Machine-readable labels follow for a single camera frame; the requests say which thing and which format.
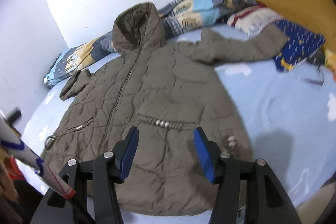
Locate yellow orange plush toy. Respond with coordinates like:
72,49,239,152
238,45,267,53
325,49,336,82

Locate black eyeglasses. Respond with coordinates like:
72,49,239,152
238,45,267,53
299,50,326,86

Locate olive green quilted hooded jacket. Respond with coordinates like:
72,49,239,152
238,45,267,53
42,2,280,215

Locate white sleeve with blue stripes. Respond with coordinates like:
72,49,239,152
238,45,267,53
1,117,75,199

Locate navy starry pillow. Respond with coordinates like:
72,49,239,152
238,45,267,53
227,5,325,72

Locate light blue cloud bedsheet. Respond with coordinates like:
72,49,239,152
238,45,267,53
22,27,335,223

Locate patchwork blue yellow quilt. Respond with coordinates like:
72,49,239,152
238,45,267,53
43,0,260,89

